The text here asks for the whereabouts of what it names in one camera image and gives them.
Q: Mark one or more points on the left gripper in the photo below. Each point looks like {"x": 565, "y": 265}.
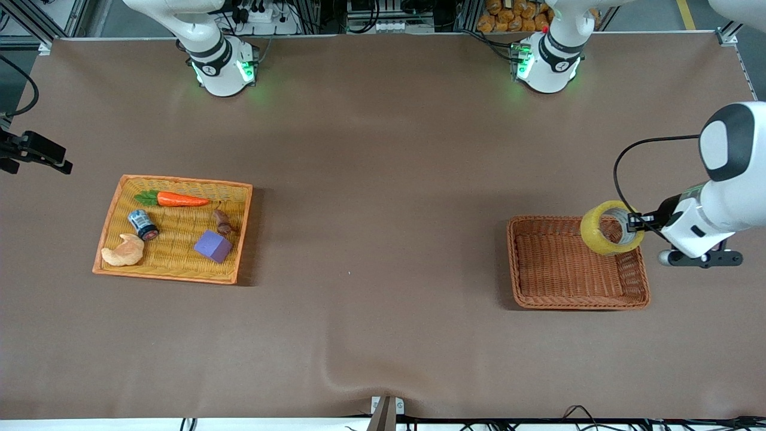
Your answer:
{"x": 662, "y": 214}

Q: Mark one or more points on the yellow tape roll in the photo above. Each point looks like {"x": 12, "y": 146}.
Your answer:
{"x": 589, "y": 233}

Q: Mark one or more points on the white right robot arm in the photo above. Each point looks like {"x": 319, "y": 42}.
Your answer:
{"x": 215, "y": 60}

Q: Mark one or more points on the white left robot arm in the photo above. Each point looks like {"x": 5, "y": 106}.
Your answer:
{"x": 547, "y": 60}

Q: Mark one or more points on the brown wicker basket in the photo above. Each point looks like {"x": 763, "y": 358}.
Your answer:
{"x": 556, "y": 269}

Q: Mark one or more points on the small jar blue label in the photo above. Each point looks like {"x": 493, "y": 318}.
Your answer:
{"x": 142, "y": 224}

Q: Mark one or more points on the toy croissant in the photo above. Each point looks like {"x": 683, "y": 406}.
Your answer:
{"x": 122, "y": 254}

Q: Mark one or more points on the orange toy carrot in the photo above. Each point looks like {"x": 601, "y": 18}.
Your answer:
{"x": 179, "y": 199}

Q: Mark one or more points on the yellow wicker basket orange rim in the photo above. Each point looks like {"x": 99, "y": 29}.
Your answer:
{"x": 173, "y": 251}

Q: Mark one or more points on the small brown toy figure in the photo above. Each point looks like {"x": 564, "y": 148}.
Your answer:
{"x": 223, "y": 222}

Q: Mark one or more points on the purple foam cube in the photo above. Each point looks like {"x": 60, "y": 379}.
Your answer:
{"x": 212, "y": 246}

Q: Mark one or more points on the bag of orange buns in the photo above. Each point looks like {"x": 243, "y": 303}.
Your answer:
{"x": 514, "y": 15}

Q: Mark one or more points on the white power strip with plugs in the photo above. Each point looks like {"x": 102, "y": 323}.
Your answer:
{"x": 263, "y": 15}

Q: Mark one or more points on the brown table cover sheet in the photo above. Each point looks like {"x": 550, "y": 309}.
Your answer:
{"x": 383, "y": 329}

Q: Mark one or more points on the small white power strip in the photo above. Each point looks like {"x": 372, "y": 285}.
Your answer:
{"x": 392, "y": 26}

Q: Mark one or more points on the aluminium frame strut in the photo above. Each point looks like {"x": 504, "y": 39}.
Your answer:
{"x": 30, "y": 24}
{"x": 727, "y": 36}

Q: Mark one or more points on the brown post with white plate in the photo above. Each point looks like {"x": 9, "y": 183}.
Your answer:
{"x": 383, "y": 419}

